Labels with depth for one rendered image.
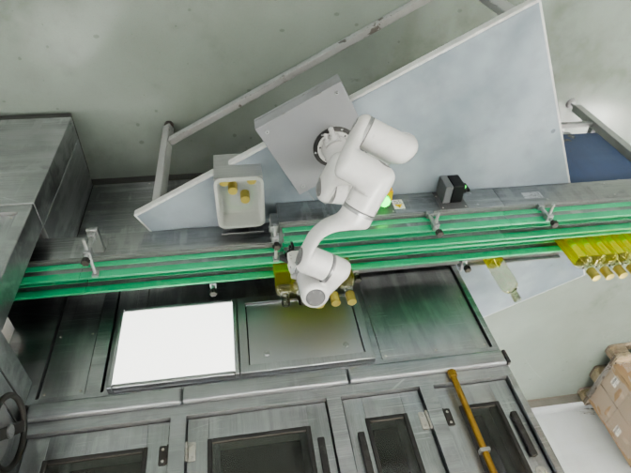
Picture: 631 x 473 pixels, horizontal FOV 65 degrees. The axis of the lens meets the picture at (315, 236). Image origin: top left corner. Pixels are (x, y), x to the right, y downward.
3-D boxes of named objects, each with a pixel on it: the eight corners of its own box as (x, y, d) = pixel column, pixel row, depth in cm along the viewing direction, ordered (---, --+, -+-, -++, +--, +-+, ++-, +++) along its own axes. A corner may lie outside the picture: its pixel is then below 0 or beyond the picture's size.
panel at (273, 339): (121, 313, 188) (107, 393, 163) (119, 309, 186) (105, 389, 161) (354, 292, 201) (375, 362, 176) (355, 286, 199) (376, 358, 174)
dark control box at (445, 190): (435, 190, 203) (441, 204, 197) (438, 175, 198) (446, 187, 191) (454, 190, 204) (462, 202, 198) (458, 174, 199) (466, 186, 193)
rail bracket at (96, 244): (97, 243, 189) (85, 286, 173) (84, 208, 178) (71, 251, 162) (110, 242, 190) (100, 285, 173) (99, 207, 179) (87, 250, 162)
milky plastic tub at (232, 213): (218, 215, 193) (219, 229, 187) (212, 166, 179) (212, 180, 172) (263, 212, 196) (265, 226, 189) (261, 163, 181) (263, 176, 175)
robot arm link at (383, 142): (361, 132, 141) (383, 98, 128) (405, 155, 142) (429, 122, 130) (346, 166, 133) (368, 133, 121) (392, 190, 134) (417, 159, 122)
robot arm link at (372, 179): (371, 206, 136) (322, 182, 135) (409, 136, 131) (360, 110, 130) (376, 220, 120) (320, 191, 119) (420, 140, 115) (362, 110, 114)
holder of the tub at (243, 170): (220, 224, 197) (221, 237, 191) (213, 166, 179) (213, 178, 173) (263, 221, 199) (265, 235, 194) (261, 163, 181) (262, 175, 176)
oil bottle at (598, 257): (561, 235, 213) (600, 282, 192) (567, 225, 209) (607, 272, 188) (574, 234, 214) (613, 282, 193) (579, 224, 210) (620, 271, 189)
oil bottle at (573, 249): (549, 236, 212) (587, 283, 191) (554, 226, 209) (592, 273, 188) (561, 235, 213) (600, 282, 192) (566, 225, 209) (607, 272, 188)
